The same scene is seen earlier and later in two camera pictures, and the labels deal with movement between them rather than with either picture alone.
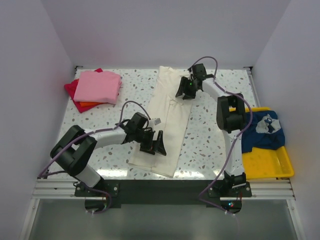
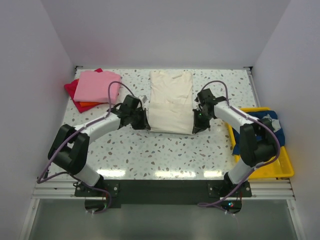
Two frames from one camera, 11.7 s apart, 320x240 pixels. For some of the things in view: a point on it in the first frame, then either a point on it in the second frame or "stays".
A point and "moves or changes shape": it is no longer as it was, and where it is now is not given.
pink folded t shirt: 98,86 stays
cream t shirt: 174,113 moves or changes shape
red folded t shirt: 71,88 stays
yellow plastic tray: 260,162 stays
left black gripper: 158,144 to 144,124
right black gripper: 184,81 to 198,126
